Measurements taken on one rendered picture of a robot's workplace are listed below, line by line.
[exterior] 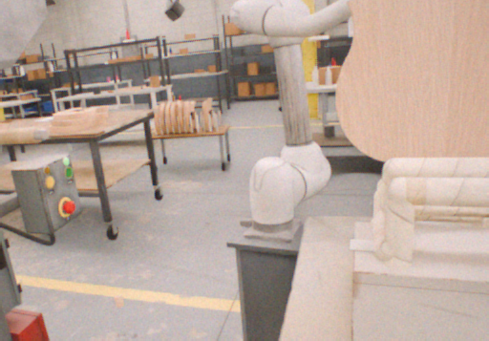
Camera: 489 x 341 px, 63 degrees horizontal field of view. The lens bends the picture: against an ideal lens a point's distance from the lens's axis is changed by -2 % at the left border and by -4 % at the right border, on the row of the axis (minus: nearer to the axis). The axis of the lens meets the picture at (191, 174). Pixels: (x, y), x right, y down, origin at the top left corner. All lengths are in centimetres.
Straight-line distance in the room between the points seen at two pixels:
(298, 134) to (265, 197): 29
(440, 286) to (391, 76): 42
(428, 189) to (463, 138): 37
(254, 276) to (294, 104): 65
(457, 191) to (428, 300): 13
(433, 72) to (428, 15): 10
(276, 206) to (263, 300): 37
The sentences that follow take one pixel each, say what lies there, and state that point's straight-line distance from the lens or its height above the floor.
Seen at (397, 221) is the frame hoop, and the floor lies 117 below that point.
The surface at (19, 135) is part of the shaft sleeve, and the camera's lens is 90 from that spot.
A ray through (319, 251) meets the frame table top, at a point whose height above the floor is 93.
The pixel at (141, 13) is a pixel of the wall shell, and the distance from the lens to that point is 1302.
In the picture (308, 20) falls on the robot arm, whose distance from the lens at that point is 132.
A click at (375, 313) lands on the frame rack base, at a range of 56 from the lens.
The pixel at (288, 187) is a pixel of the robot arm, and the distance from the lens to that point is 146.
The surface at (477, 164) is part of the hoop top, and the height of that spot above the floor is 121.
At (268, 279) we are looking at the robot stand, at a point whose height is 56.
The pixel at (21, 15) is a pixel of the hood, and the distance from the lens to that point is 79.
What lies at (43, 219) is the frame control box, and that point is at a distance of 123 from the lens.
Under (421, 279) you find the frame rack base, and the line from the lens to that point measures 54.
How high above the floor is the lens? 137
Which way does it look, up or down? 17 degrees down
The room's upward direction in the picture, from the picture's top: 7 degrees counter-clockwise
